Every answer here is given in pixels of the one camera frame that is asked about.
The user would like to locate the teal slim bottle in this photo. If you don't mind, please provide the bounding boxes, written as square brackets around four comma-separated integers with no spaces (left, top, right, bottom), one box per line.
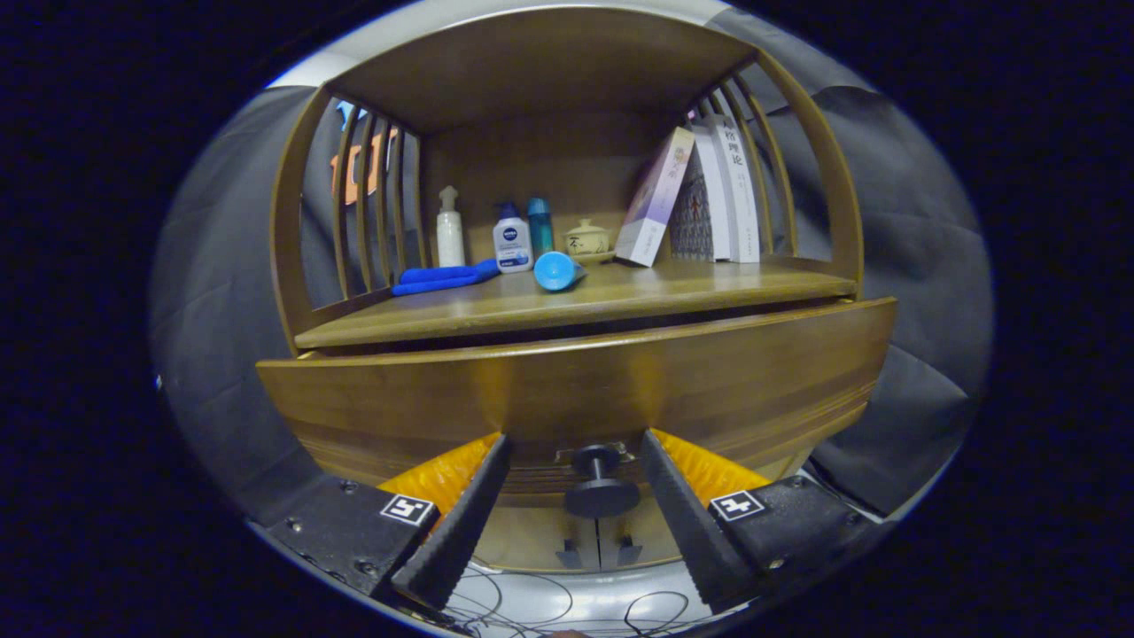
[528,198,555,258]

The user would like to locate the purple and white book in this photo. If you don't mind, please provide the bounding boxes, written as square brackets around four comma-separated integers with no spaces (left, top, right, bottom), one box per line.
[613,126,696,268]

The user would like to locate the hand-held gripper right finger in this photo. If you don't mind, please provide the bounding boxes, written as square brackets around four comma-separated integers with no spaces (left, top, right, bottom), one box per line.
[640,429,887,614]

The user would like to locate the black round drawer knob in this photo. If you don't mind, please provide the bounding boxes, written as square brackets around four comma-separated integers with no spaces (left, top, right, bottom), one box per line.
[563,443,641,520]

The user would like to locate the white book with patterned cover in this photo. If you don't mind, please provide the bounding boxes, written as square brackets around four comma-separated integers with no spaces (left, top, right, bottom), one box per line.
[669,124,733,262]

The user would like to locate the blue folded cloth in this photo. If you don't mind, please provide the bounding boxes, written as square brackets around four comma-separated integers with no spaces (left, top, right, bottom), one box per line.
[392,258,502,297]

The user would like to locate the white pump bottle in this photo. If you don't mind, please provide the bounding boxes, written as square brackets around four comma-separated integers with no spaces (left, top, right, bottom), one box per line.
[436,185,466,268]

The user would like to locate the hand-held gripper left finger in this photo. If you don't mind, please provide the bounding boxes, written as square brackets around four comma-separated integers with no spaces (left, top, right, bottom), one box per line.
[266,432,511,612]

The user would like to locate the black floor cable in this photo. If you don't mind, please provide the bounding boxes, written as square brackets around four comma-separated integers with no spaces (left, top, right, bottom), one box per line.
[443,567,692,637]

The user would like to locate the beige ceramic lidded jar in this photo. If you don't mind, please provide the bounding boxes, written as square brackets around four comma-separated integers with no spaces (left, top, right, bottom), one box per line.
[563,218,614,264]

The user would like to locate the white book with black lettering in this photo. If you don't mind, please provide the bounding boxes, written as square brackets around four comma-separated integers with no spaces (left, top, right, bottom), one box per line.
[704,113,761,264]

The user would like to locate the blue and white cosmetic tube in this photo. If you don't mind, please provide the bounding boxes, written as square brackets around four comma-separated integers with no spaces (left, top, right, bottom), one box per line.
[533,251,588,292]

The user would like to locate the wooden cabinet door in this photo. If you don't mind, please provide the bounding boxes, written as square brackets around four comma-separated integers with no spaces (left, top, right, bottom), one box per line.
[599,507,692,568]
[478,507,600,572]

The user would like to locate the white bottle with blue cap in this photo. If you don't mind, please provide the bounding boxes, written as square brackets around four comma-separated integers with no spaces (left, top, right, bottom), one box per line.
[493,202,534,274]

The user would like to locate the brown wooden drawer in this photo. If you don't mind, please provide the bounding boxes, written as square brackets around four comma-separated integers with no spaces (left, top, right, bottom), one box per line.
[255,297,898,508]

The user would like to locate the brown wooden cabinet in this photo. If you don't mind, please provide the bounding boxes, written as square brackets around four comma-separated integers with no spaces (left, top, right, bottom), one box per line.
[270,7,865,572]

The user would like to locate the black backdrop cloth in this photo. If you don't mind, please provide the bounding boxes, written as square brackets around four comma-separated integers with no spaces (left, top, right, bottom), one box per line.
[151,9,993,524]

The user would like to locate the brown wooden countertop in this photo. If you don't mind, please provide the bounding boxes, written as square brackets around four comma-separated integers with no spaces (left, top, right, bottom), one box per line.
[294,257,858,351]

